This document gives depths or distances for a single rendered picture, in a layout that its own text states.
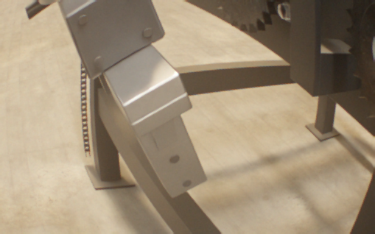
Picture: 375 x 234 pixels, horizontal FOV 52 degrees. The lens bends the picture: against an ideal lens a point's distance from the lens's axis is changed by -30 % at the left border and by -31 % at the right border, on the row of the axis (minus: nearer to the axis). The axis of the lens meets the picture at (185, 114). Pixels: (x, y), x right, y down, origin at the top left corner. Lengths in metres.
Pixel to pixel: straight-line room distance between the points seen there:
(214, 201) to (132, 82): 1.33
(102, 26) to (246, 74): 1.42
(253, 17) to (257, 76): 1.18
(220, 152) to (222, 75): 0.33
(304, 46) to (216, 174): 1.35
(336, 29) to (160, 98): 0.25
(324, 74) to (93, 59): 0.20
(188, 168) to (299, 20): 0.15
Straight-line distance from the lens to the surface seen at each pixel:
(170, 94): 0.25
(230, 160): 1.79
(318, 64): 0.38
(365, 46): 0.31
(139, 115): 0.24
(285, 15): 0.52
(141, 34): 0.26
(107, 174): 1.62
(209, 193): 1.61
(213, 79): 1.61
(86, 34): 0.25
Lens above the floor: 0.92
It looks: 26 degrees down
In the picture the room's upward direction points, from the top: 2 degrees clockwise
